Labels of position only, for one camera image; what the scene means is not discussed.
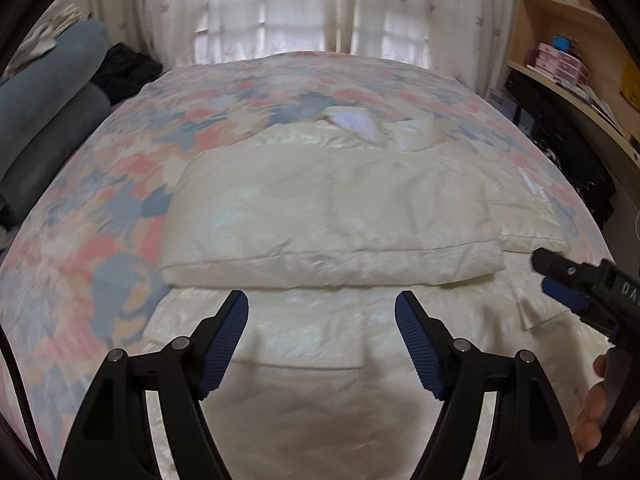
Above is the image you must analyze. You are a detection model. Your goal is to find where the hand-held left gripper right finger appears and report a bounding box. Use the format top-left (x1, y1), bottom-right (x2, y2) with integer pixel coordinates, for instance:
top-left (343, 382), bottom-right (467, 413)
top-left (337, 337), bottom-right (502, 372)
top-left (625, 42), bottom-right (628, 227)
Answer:
top-left (394, 289), bottom-right (583, 480)

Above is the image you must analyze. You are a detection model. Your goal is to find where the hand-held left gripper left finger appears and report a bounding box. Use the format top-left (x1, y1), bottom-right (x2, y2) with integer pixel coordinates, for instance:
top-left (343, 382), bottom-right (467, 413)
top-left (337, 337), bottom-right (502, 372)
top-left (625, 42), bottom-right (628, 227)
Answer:
top-left (59, 289), bottom-right (250, 480)

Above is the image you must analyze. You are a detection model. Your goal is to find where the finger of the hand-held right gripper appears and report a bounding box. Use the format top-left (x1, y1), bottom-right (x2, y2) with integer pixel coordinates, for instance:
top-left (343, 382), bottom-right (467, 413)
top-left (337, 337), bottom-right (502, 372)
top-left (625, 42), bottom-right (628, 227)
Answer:
top-left (542, 277), bottom-right (608, 333)
top-left (531, 247), bottom-right (603, 291)

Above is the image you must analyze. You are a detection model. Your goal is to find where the cream puffer jacket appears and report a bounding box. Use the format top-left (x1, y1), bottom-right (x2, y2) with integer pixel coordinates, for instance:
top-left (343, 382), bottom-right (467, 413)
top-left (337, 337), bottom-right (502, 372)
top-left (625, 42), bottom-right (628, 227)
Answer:
top-left (142, 105), bottom-right (613, 480)

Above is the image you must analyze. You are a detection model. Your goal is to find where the person's right hand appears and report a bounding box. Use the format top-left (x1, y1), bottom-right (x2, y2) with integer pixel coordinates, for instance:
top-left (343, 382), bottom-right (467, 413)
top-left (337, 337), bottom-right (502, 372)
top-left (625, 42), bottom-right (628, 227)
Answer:
top-left (573, 354), bottom-right (609, 464)

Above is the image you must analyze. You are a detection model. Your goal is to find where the black white patterned garment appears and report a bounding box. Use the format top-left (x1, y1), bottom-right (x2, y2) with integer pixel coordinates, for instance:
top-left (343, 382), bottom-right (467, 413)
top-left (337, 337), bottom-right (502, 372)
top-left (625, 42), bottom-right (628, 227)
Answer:
top-left (527, 117), bottom-right (617, 228)

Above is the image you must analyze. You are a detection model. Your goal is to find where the white cardboard box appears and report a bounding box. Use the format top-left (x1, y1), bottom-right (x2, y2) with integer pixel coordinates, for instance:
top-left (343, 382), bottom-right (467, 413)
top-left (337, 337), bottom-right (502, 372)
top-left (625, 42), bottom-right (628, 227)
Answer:
top-left (487, 86), bottom-right (517, 112)

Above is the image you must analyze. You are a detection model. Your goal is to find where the floral bed blanket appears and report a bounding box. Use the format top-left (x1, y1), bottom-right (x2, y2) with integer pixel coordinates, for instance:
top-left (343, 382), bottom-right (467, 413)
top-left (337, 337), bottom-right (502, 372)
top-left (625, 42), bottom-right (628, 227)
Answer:
top-left (0, 50), bottom-right (608, 480)

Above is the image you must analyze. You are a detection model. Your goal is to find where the yellow packet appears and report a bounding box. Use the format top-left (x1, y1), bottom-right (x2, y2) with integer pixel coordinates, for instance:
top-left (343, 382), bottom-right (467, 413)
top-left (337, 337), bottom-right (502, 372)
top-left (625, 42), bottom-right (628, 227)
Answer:
top-left (619, 59), bottom-right (640, 102)

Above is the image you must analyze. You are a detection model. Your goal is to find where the stack of pink boxes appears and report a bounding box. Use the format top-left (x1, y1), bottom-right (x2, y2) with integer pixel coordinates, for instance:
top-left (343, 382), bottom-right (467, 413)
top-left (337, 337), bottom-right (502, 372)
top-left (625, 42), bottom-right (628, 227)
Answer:
top-left (534, 42), bottom-right (587, 87)

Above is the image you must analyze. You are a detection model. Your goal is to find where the dark grey bolster pillow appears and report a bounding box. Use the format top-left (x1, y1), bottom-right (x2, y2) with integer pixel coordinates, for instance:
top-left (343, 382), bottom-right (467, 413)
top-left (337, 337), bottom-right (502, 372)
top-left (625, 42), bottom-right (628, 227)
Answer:
top-left (0, 82), bottom-right (112, 228)

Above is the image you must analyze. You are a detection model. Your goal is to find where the black cloth pile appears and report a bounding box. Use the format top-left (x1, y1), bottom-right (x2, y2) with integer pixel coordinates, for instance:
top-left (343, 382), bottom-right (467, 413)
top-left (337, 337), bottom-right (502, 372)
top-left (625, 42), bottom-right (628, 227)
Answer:
top-left (91, 42), bottom-right (165, 107)

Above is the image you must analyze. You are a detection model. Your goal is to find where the white leaf print curtain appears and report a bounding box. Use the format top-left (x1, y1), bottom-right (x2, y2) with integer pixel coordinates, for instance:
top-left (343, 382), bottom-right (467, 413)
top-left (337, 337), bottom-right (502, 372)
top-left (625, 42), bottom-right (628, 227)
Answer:
top-left (347, 0), bottom-right (523, 91)
top-left (142, 0), bottom-right (348, 66)

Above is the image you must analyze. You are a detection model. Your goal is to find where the blue grey bolster pillow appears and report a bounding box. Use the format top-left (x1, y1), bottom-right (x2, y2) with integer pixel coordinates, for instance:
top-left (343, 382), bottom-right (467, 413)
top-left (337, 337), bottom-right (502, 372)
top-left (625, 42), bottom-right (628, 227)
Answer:
top-left (0, 20), bottom-right (112, 181)

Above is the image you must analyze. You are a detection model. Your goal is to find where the white crumpled cloth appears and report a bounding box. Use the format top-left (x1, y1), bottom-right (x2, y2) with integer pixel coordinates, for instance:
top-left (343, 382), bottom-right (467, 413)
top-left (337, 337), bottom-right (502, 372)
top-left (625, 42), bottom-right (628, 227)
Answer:
top-left (12, 2), bottom-right (78, 63)

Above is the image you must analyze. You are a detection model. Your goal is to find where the black cable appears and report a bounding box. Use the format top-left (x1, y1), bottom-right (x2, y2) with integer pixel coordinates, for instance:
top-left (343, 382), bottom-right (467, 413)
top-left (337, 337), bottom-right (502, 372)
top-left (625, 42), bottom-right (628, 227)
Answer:
top-left (0, 327), bottom-right (57, 480)

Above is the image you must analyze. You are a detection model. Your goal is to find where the wooden wall shelf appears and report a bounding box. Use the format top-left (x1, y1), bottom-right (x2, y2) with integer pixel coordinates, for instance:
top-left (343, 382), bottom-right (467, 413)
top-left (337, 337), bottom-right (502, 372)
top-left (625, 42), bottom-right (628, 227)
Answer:
top-left (505, 0), bottom-right (640, 161)

